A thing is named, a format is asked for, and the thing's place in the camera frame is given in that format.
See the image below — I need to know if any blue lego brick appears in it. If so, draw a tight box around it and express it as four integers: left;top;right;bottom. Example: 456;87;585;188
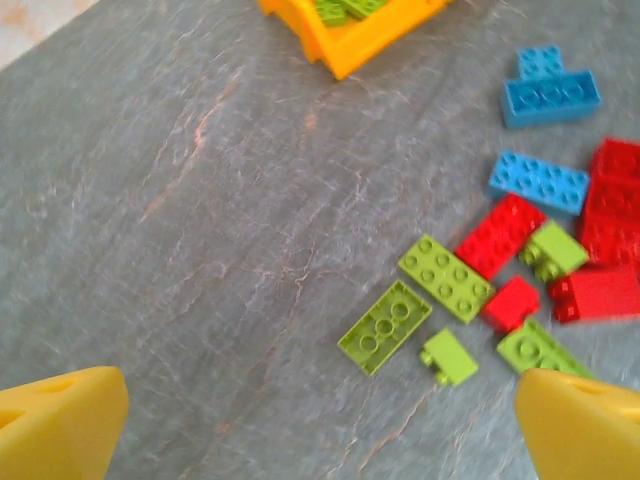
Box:
501;69;604;130
487;149;592;217
514;44;566;81

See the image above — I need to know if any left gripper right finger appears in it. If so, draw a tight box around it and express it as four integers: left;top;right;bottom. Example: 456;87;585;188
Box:
514;369;640;480

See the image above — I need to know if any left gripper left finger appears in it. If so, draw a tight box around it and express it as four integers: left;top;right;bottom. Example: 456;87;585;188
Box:
0;365;131;480

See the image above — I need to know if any yellow plastic storage bin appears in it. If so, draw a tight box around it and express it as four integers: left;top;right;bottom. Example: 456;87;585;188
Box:
257;0;449;82

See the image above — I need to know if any small green lego brick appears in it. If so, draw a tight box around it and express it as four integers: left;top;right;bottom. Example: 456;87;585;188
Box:
312;0;349;27
517;219;591;284
418;327;480;387

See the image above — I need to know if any small red lego brick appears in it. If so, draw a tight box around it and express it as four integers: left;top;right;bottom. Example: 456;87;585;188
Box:
479;274;542;335

